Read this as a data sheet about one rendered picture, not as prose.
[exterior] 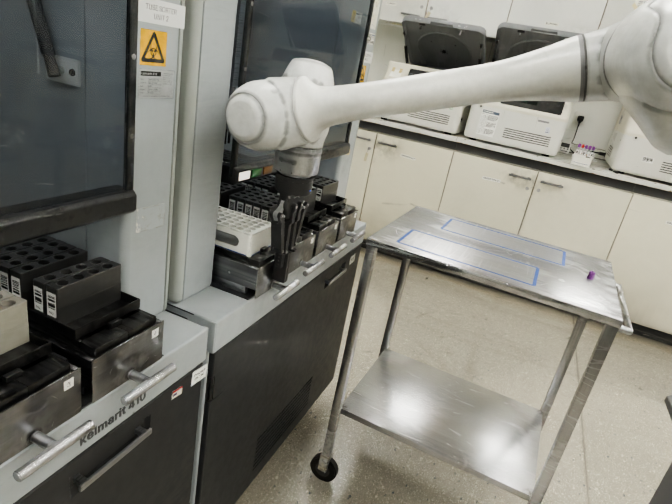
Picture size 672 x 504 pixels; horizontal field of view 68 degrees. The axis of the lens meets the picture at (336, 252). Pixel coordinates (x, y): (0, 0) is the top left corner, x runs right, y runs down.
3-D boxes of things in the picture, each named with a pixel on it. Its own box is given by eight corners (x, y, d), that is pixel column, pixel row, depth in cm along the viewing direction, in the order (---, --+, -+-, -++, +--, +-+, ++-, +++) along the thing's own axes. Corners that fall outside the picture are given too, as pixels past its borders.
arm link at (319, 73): (285, 135, 102) (255, 141, 90) (296, 55, 97) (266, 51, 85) (334, 147, 100) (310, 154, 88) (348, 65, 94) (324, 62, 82)
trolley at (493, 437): (306, 475, 156) (355, 234, 126) (361, 399, 196) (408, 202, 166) (522, 589, 133) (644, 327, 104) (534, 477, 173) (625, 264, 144)
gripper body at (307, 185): (289, 165, 103) (282, 207, 107) (268, 170, 96) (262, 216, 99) (321, 174, 101) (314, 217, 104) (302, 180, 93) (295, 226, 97)
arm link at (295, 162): (267, 140, 94) (263, 171, 96) (310, 152, 91) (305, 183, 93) (290, 137, 102) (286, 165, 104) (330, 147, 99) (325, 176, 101)
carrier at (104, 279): (111, 294, 78) (112, 260, 76) (121, 298, 78) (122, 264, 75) (45, 324, 68) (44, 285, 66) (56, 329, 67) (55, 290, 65)
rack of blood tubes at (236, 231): (136, 223, 112) (137, 196, 110) (167, 213, 121) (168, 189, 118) (248, 262, 103) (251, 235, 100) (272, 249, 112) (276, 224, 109)
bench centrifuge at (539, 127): (461, 138, 304) (494, 16, 279) (475, 131, 359) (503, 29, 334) (556, 159, 287) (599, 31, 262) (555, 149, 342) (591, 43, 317)
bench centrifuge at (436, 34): (372, 117, 323) (393, 9, 300) (400, 115, 377) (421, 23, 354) (455, 136, 305) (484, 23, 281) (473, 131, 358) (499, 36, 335)
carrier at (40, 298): (101, 290, 79) (101, 255, 77) (111, 294, 78) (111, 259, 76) (33, 318, 69) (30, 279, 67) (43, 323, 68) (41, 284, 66)
